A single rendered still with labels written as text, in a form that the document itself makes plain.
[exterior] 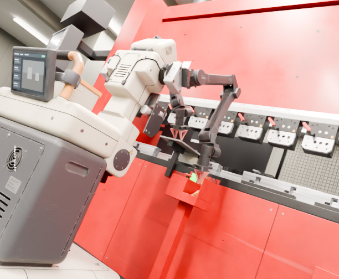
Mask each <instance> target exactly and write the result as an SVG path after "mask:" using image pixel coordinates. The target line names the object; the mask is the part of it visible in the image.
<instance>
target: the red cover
mask: <svg viewBox="0 0 339 279"><path fill-rule="evenodd" d="M337 5H339V0H214V1H206V2H199V3H191V4H183V5H178V6H171V7H168V8H167V10H166V12H165V14H164V16H163V18H162V19H163V20H164V21H165V22H172V21H179V20H190V19H201V18H212V17H223V16H235V15H241V14H253V13H264V12H275V11H286V10H293V9H304V8H315V7H327V6H337Z"/></svg>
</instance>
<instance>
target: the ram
mask: <svg viewBox="0 0 339 279"><path fill-rule="evenodd" d="M157 35H158V36H159V37H161V38H162V39H172V40H174V42H175V44H176V52H177V61H180V63H183V61H191V64H190V66H189V69H193V70H194V71H195V70H198V69H199V70H200V69H202V70H203V71H204V72H205V73H206V74H216V75H232V74H235V77H236V80H237V84H238V87H239V88H240V89H241V94H240V96H239V98H238V99H235V100H234V101H233V102H236V103H241V104H251V105H260V106H270V107H279V108H285V109H294V110H304V111H313V112H323V113H332V114H338V115H339V5H337V6H327V7H315V8H304V9H293V10H286V11H275V12H264V13H253V14H241V15H230V16H223V17H212V18H201V19H190V20H179V21H172V22H162V25H161V27H160V29H159V31H158V33H157ZM222 90H223V85H202V86H197V87H196V88H195V87H191V88H190V89H187V88H185V87H182V93H181V95H182V96H183V97H192V98H198V99H207V100H217V101H220V100H221V99H220V96H219V95H220V93H221V92H222ZM228 110H229V111H237V112H239V113H240V114H241V115H242V116H243V117H244V114H245V113H253V114H258V115H265V116H267V117H270V118H271V119H272V120H273V121H274V118H275V117H282V118H290V119H295V120H300V121H301V123H303V122H305V123H306V124H307V125H309V122H318V123H326V124H331V125H339V120H333V119H328V118H319V117H311V116H302V115H293V114H288V113H279V112H271V111H263V110H254V109H249V108H240V107H231V106H230V107H229V109H228Z"/></svg>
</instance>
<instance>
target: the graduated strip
mask: <svg viewBox="0 0 339 279"><path fill-rule="evenodd" d="M160 95H161V96H160V98H166V99H170V96H169V95H164V94H160ZM183 100H184V101H192V102H200V103H205V104H214V105H218V104H219V103H220V101H217V100H207V99H198V98H192V97H183ZM230 106H231V107H240V108H245V109H254V110H263V111H271V112H279V113H288V114H293V115H302V116H311V117H319V118H328V119H333V120H339V115H338V114H332V113H323V112H313V111H304V110H294V109H289V108H279V107H270V106H260V105H251V104H241V103H236V102H232V104H231V105H230Z"/></svg>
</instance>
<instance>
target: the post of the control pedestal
mask: <svg viewBox="0 0 339 279"><path fill-rule="evenodd" d="M192 209H193V206H192V205H190V204H188V203H185V202H183V201H180V200H179V202H178V205H177V207H176V210H175V212H174V215H173V218H172V220H171V223H170V225H169V228H168V230H167V233H166V236H165V238H164V241H163V243H162V246H161V248H160V251H159V253H158V256H157V258H156V261H155V264H154V266H153V268H152V271H151V274H150V276H149V278H148V279H166V276H167V274H168V271H169V269H170V266H171V263H172V261H173V258H174V255H175V253H176V250H177V248H178V245H179V242H180V240H181V237H182V235H183V232H184V229H185V227H186V224H187V221H188V219H189V216H190V214H191V211H192Z"/></svg>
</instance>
